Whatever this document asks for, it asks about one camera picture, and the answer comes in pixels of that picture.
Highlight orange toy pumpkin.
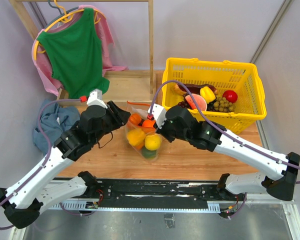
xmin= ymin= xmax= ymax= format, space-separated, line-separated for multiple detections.
xmin=129 ymin=113 xmax=143 ymax=126

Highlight yellow toy bell pepper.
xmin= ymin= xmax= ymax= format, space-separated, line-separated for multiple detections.
xmin=126 ymin=128 xmax=146 ymax=150

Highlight orange toy tangerine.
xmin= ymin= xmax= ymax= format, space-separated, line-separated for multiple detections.
xmin=141 ymin=119 xmax=156 ymax=134

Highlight clear zip top bag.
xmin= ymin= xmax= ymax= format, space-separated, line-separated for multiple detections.
xmin=125 ymin=101 xmax=163 ymax=162

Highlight yellow toy lemon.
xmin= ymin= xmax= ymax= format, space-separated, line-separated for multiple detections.
xmin=144 ymin=133 xmax=162 ymax=151

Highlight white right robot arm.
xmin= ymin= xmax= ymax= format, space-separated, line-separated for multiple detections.
xmin=148 ymin=104 xmax=300 ymax=201

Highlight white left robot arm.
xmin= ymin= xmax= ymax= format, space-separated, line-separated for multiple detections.
xmin=0 ymin=100 xmax=131 ymax=229

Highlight green tank top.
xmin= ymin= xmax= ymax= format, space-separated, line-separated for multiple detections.
xmin=37 ymin=8 xmax=110 ymax=99

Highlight pink toy watermelon slice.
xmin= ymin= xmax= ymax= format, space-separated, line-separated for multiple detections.
xmin=184 ymin=94 xmax=208 ymax=111

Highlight wooden clothes rack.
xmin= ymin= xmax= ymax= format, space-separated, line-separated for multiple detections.
xmin=9 ymin=0 xmax=156 ymax=107

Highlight dark purple toy grapes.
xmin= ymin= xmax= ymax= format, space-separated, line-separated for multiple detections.
xmin=177 ymin=100 xmax=216 ymax=112

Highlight dark red toy eggplant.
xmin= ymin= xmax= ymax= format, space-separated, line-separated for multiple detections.
xmin=172 ymin=83 xmax=218 ymax=96

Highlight yellow toy fruit in basket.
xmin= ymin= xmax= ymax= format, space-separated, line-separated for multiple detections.
xmin=199 ymin=86 xmax=216 ymax=104

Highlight blue crumpled cloth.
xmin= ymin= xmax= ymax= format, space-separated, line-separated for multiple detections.
xmin=32 ymin=99 xmax=80 ymax=156

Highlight toy grape bunch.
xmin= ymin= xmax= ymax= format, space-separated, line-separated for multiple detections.
xmin=212 ymin=96 xmax=236 ymax=113

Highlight red toy apple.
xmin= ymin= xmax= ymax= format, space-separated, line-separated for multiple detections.
xmin=222 ymin=90 xmax=238 ymax=104

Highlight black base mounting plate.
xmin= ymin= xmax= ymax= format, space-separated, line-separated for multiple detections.
xmin=79 ymin=179 xmax=242 ymax=206

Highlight yellow plastic shopping basket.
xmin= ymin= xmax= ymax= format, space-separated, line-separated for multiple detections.
xmin=161 ymin=57 xmax=267 ymax=134

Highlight pink shirt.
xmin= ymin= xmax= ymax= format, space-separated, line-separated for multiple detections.
xmin=31 ymin=5 xmax=127 ymax=95

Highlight yellow clothes hanger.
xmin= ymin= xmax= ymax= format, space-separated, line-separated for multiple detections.
xmin=33 ymin=0 xmax=106 ymax=61

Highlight grey clothes hanger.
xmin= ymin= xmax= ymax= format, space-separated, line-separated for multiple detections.
xmin=47 ymin=0 xmax=78 ymax=20

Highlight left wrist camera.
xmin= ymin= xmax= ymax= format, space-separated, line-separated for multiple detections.
xmin=86 ymin=89 xmax=108 ymax=109

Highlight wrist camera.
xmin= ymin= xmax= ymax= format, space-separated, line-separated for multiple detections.
xmin=147 ymin=103 xmax=167 ymax=129
xmin=86 ymin=89 xmax=108 ymax=109

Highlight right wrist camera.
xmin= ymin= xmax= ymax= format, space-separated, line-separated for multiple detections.
xmin=147 ymin=103 xmax=167 ymax=129

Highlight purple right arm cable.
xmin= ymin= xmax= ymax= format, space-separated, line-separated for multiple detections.
xmin=149 ymin=80 xmax=300 ymax=221

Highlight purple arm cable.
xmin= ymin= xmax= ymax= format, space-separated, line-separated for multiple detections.
xmin=149 ymin=80 xmax=300 ymax=221
xmin=0 ymin=97 xmax=87 ymax=230

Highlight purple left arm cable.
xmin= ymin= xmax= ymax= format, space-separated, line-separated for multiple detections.
xmin=0 ymin=97 xmax=87 ymax=230

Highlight white slotted cable duct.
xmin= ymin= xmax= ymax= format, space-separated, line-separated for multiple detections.
xmin=49 ymin=200 xmax=221 ymax=214

